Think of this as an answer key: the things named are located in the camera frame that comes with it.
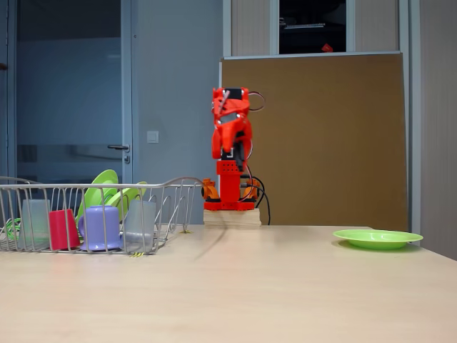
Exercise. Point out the yellow black striped tape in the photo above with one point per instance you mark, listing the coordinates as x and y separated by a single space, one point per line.
136 254

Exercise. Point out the orange clamp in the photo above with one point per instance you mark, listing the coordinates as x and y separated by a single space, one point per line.
252 193
209 189

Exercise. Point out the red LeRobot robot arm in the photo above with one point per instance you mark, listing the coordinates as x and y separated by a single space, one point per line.
228 186

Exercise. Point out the red plastic cup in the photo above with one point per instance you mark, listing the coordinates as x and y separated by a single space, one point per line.
64 232

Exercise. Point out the wooden base block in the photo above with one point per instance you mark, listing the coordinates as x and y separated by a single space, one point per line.
232 218

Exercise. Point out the purple plastic mug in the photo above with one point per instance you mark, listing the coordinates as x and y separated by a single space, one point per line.
101 228

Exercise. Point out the brown partition board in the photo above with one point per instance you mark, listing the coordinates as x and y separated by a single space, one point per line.
367 125

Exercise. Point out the green plastic plate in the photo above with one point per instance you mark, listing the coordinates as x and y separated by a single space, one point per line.
130 194
382 238
103 178

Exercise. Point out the grey translucent plastic cup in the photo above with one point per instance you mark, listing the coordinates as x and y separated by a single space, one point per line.
34 221
139 225

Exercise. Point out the white light switch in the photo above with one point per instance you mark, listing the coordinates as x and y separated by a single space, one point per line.
153 136

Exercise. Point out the yellow green tape piece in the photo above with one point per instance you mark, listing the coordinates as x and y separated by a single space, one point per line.
186 232

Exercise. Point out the blue glazed door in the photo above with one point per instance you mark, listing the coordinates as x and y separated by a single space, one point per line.
71 71

